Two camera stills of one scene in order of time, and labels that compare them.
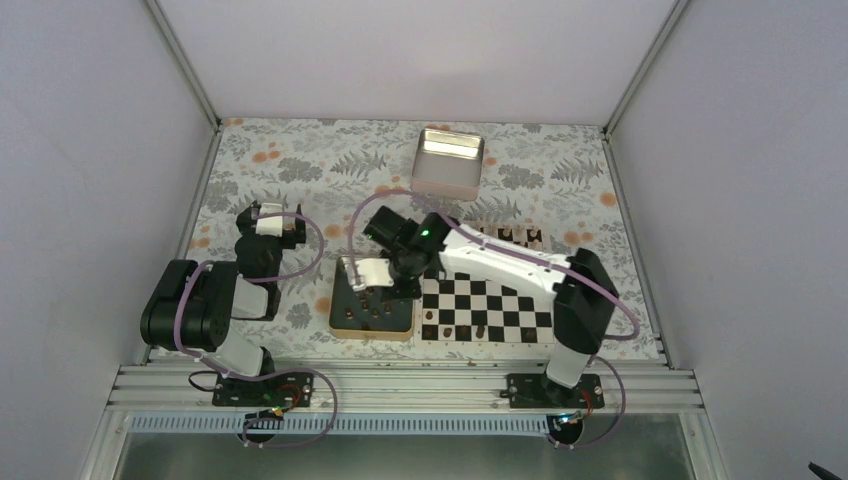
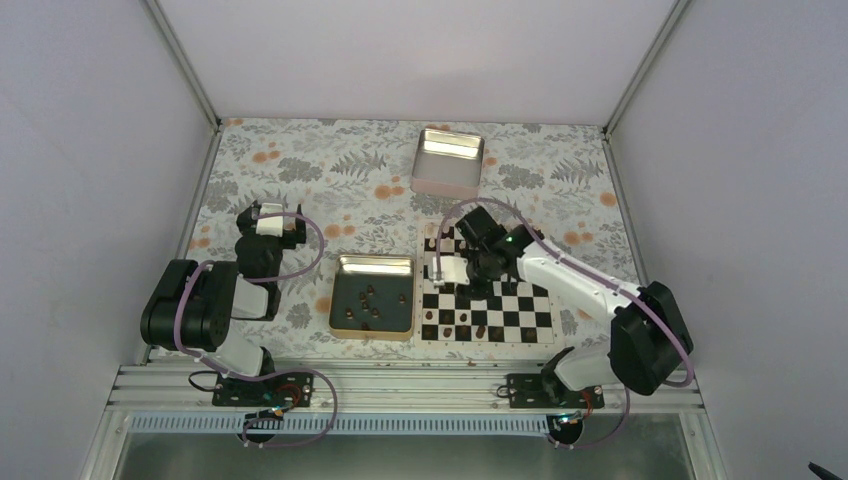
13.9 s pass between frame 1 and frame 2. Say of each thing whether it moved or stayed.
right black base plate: stayed
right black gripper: moved
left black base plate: stayed
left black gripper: stayed
